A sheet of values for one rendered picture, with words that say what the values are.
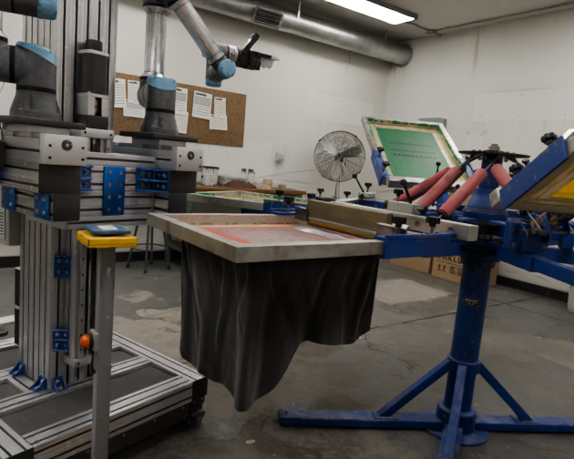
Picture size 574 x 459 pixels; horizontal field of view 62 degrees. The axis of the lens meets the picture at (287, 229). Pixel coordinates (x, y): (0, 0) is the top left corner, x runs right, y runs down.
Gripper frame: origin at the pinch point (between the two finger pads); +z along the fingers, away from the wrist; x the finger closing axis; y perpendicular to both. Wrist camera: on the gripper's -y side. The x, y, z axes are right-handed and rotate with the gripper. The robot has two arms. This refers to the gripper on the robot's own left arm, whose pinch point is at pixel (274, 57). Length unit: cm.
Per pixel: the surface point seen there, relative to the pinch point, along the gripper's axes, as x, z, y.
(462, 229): 115, 19, 50
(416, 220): 97, 17, 52
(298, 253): 121, -45, 55
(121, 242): 91, -82, 62
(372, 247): 118, -19, 55
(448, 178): 73, 54, 40
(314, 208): 71, -10, 55
